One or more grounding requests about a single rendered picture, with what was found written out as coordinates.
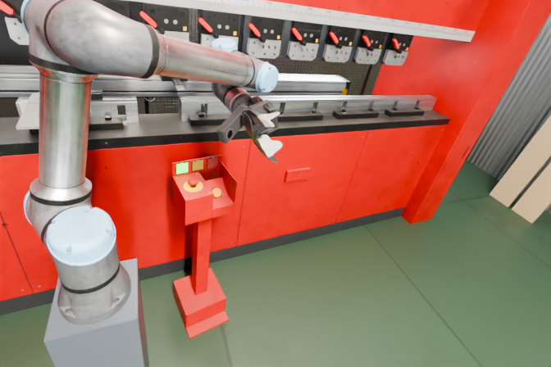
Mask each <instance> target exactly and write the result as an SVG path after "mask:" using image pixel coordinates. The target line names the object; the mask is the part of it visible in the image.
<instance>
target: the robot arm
mask: <svg viewBox="0 0 551 367"><path fill-rule="evenodd" d="M20 16H21V20H22V24H23V26H24V28H25V31H26V33H27V34H28V35H29V53H30V63H31V64H32V65H33V66H34V67H36V68H37V69H38V70H39V177H38V178H37V179H35V180H34V181H33V182H32V183H31V185H30V190H29V191H28V192H27V194H26V195H25V200H24V211H25V216H26V219H27V220H28V221H29V222H30V224H31V225H32V226H33V227H34V230H35V231H36V233H37V234H38V236H39V238H40V239H41V241H42V243H43V245H44V246H45V247H46V249H47V251H48V253H49V255H50V256H51V257H52V260H53V262H54V264H55V266H56V268H57V272H58V275H59V278H60V280H61V286H60V289H59V293H58V297H57V304H58V308H59V310H60V312H61V315H62V316H63V318H64V319H66V320H67V321H69V322H71V323H73V324H94V323H97V322H100V321H102V320H105V319H107V318H109V317H110V316H112V315H114V314H115V313H116V312H117V311H118V310H119V309H120V308H121V307H122V306H123V305H124V304H125V303H126V302H127V300H128V298H129V296H130V292H131V282H130V275H129V273H128V272H127V270H126V269H125V268H124V267H123V265H122V264H121V263H120V260H119V255H118V250H117V244H116V228H115V225H114V224H113V222H112V219H111V217H110V216H109V214H108V213H106V212H105V211H103V210H102V209H99V208H97V207H94V208H93V207H92V205H91V194H92V184H91V182H90V181H89V180H88V179H86V178H85V169H86V158H87V146H88V136H89V114H90V103H91V92H92V80H93V79H94V78H96V77H98V76H99V75H100V74H103V75H116V76H125V77H133V78H140V79H149V78H151V77H152V76H153V75H163V76H169V77H175V78H181V79H192V80H198V81H204V82H210V83H212V91H213V92H214V94H215V96H216V97H217V98H218V99H219V100H220V101H221V102H222V103H223V104H224V105H225V106H226V107H227V109H228V110H229V111H230V112H231V113H232V114H231V115H230V116H229V117H228V118H227V119H226V120H225V121H224V122H223V123H222V125H221V126H220V127H219V128H218V129H217V130H216V131H217V133H218V137H219V140H220V142H221V143H225V144H227V143H228V142H229V141H230V140H231V139H232V138H233V137H234V136H235V134H236V133H237V132H238V131H239V130H240V129H241V127H242V126H243V125H244V126H245V129H246V131H247V132H248V134H249V136H250V137H251V138H252V140H253V142H254V144H255V145H256V147H257V148H258V149H259V151H260V152H261V153H262V154H263V155H264V156H265V157H266V158H268V159H269V160H270V161H273V162H274V163H278V161H277V160H276V158H275V156H274V155H273V154H275V153H276V152H277V151H278V150H279V149H281V148H282V143H281V141H273V140H271V139H270V138H269V136H268V135H266V134H264V133H267V134H269V133H271V132H273V131H274V130H277V129H278V120H277V116H278V115H279V114H280V113H279V112H276V109H277V107H276V106H274V105H273V104H272V103H271V102H270V101H269V100H264V101H263V100H262V99H261V98H260V97H259V96H255V97H251V96H250V95H249V94H248V93H247V92H246V91H245V90H244V89H243V88H242V87H246V88H253V89H256V91H258V92H262V93H269V92H270V91H272V90H273V89H274V87H275V86H276V84H277V81H278V78H279V74H278V70H277V69H276V68H275V67H274V66H273V65H271V64H269V63H268V62H264V61H260V60H258V59H256V58H254V57H251V56H249V55H246V54H244V53H242V52H238V47H237V43H236V42H235V40H233V39H230V38H220V39H215V40H213V41H212V42H211V45H210V47H207V46H203V45H200V44H197V43H191V42H188V41H184V40H182V39H176V38H172V37H169V36H165V35H163V34H158V33H157V31H156V30H155V29H154V28H153V27H152V26H151V25H146V24H143V23H140V22H138V21H135V20H131V19H130V18H127V17H125V16H123V15H121V14H119V13H117V12H115V11H113V10H111V9H109V8H107V7H105V6H103V5H101V4H99V3H97V2H95V1H92V0H24V2H23V4H22V7H21V11H20ZM268 103H270V104H271V105H272V107H271V106H270V105H269V104H268ZM258 134H262V136H261V137H260V136H259V135H258Z"/></svg>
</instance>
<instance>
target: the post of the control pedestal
mask: <svg viewBox="0 0 551 367"><path fill-rule="evenodd" d="M211 231H212V218H211V219H208V220H203V221H199V222H197V223H194V226H193V256H192V289H193V290H194V294H195V296H196V295H198V294H200V293H203V292H206V291H207V279H208V267H209V255H210V243H211Z"/></svg>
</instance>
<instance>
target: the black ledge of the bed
mask: <svg viewBox="0 0 551 367"><path fill-rule="evenodd" d="M19 119H20V117H18V118H0V156H9V155H21V154H33V153H39V134H31V133H30V130H29V129H16V125H17V123H18V121H19ZM449 120H450V118H448V117H447V116H444V115H442V114H440V113H439V112H437V111H434V110H432V111H425V112H424V115H423V116H391V117H390V116H387V115H386V114H385V113H379V115H378V117H374V118H357V119H336V118H335V117H334V116H323V119H322V120H305V121H287V122H278V129H277V130H274V131H273V132H271V133H269V134H267V133H264V134H266V135H268V136H269V137H278V136H290V135H301V134H324V133H336V132H348V131H359V130H372V129H394V128H406V127H418V126H430V125H447V124H448V122H449ZM220 126H221V125H199V126H191V125H190V123H189V121H188V120H187V121H181V118H180V116H179V113H166V114H139V123H124V124H123V127H124V129H112V130H94V131H89V136H88V146H87V150H91V149H103V148H114V147H137V146H149V145H161V144H173V143H196V142H207V141H220V140H219V137H218V133H217V131H216V130H217V129H218V128H219V127H220ZM258 135H259V136H260V137H261V136H262V134H258ZM243 138H251V137H250V136H249V134H248V132H247V131H246V129H245V126H244V125H243V126H242V127H241V129H240V130H239V131H238V132H237V133H236V134H235V136H234V137H233V138H232V139H243Z"/></svg>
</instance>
